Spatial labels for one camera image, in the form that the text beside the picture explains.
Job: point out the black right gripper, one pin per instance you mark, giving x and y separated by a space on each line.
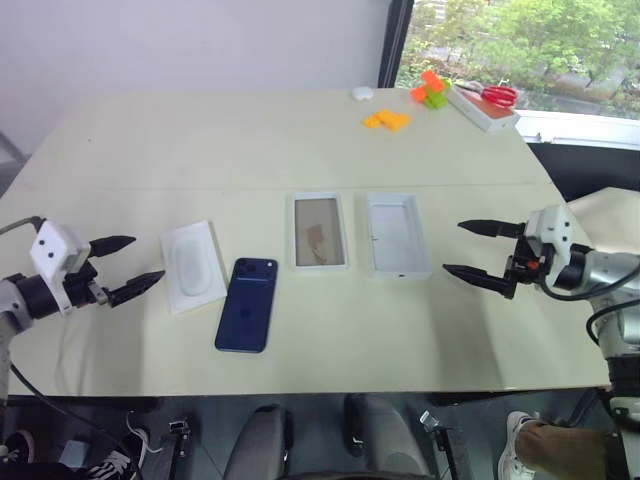
522 262

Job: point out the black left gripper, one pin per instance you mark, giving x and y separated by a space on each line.
80 287

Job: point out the white insert tray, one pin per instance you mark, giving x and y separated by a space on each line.
192 265

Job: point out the white cardboard box lid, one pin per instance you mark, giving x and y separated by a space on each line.
397 235

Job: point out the dark blue smartphone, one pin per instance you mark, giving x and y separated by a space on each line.
247 305

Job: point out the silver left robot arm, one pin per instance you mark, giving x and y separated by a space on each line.
35 297

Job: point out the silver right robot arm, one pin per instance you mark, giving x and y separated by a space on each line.
615 272

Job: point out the white box with orange face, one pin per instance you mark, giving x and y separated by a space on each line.
487 117

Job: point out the beige cloth cover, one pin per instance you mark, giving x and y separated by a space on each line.
610 215

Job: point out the white window sill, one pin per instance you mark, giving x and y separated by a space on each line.
575 130

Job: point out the green toy brick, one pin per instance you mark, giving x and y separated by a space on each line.
437 101

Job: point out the yellow toy brick cluster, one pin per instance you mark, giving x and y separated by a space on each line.
386 120

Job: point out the orange toy brick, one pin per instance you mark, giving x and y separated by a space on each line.
431 79

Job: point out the black and white sneaker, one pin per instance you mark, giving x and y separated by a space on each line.
117 460

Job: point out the white earbuds case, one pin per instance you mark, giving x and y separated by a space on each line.
361 93

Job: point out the person lower leg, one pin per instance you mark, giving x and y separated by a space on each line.
560 445

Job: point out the black shoe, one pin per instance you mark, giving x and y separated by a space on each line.
17 445

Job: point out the grey rounded shell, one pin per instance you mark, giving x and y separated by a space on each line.
380 435
262 445

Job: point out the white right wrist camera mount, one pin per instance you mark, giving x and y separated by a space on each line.
550 225

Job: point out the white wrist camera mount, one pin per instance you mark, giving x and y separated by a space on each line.
52 250
550 225

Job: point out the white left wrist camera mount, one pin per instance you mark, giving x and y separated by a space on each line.
52 250

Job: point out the metal stand bracket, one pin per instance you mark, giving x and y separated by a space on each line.
179 445
442 445

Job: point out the black window frame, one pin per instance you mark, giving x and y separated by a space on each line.
395 45

